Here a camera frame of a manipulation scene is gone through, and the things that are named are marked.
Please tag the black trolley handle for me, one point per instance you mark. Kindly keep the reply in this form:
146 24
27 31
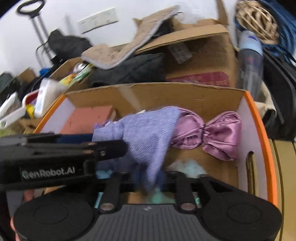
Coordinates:
32 9

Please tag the small brown cardboard box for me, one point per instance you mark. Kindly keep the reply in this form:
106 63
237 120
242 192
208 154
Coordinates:
66 70

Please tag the dark blue cloth bag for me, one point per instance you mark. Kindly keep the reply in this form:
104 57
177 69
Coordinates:
286 23

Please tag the purple knit cloth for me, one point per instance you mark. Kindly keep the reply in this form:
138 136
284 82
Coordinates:
148 136

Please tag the white tube bottle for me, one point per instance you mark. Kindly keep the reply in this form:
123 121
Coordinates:
11 110

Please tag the red cardboard tray box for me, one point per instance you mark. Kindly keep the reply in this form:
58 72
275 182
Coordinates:
207 102

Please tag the white label bottle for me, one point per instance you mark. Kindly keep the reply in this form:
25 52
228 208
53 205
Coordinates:
49 91

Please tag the blue plush monster toy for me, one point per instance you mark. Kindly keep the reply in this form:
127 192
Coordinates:
173 185

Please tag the large brown cardboard box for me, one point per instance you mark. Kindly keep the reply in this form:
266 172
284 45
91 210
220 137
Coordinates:
200 53

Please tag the pink layered sponge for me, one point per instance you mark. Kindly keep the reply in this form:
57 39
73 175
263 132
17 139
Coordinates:
84 120

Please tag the white wall socket strip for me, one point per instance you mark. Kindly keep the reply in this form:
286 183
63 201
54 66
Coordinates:
97 20

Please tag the black bag on trolley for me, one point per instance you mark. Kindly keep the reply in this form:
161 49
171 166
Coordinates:
67 47

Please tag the woven rattan ball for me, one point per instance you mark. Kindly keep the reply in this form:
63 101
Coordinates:
252 16

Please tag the blue water bottle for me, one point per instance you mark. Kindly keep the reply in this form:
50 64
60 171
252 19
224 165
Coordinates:
250 64

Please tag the pink satin scrunchie bonnet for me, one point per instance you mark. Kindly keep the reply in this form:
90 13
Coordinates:
219 137

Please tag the beige mat cloth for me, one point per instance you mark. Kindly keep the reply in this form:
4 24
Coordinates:
104 57

